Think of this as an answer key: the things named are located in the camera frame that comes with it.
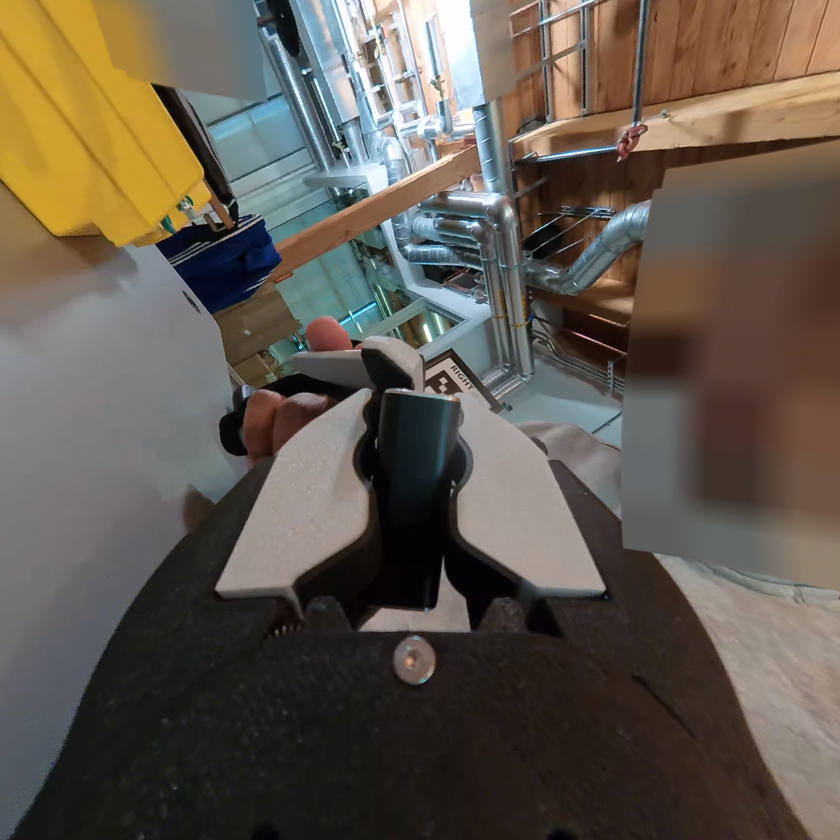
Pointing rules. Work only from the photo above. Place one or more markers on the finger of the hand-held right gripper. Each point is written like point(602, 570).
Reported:
point(403, 358)

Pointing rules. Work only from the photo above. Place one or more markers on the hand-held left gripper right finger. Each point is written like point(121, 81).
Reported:
point(525, 512)

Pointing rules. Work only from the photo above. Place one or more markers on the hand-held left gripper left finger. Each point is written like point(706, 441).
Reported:
point(308, 499)

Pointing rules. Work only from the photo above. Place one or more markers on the black network adapter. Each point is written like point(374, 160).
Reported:
point(410, 499)

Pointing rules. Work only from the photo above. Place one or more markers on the large yellow plastic bin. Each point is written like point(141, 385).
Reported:
point(65, 131)

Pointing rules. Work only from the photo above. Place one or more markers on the black framed marker board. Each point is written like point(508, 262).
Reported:
point(469, 387)

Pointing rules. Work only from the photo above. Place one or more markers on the cardboard box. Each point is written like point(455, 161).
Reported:
point(256, 321)

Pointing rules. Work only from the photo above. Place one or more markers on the silver ventilation pipes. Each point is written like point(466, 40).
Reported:
point(499, 262)

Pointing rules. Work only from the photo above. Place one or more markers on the blue plastic bin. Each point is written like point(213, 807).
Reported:
point(223, 269)

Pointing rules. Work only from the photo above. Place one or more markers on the wooden beam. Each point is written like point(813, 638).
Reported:
point(367, 203)

